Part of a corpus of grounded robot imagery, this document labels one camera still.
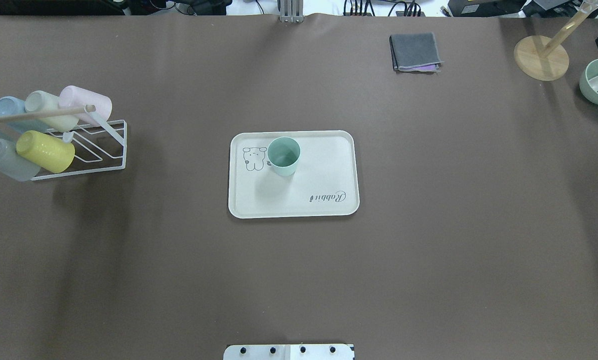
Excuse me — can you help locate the green cup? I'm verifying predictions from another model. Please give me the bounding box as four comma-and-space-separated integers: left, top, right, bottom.
267, 136, 301, 177

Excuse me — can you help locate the cream rabbit tray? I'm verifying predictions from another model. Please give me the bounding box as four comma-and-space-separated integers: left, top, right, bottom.
228, 130, 360, 219

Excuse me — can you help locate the white cup rack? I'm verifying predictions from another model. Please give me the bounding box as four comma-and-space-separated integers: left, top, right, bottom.
0, 104, 128, 182

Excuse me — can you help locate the pink cup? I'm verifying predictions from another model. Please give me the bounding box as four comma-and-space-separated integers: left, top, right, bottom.
58, 85, 113, 121

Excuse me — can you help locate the yellow cup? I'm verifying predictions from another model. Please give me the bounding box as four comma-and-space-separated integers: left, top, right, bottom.
16, 130, 76, 174

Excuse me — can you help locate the cream cup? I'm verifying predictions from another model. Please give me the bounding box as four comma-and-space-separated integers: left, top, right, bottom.
25, 89, 79, 133

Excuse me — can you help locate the wooden cup stand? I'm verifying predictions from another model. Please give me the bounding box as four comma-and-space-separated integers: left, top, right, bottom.
513, 0, 598, 81

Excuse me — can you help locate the grey cup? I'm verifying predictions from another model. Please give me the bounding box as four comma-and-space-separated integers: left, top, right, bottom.
0, 138, 41, 182

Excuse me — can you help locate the blue cup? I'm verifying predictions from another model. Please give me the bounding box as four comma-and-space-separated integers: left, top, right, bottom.
0, 96, 49, 133

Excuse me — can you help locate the grey folded cloth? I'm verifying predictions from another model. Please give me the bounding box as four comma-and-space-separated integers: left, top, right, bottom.
389, 32, 442, 73

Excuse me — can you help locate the aluminium frame post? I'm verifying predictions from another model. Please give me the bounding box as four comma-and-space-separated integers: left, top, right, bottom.
277, 0, 305, 24

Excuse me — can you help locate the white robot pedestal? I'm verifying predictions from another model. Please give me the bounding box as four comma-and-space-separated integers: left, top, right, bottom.
223, 343, 356, 360

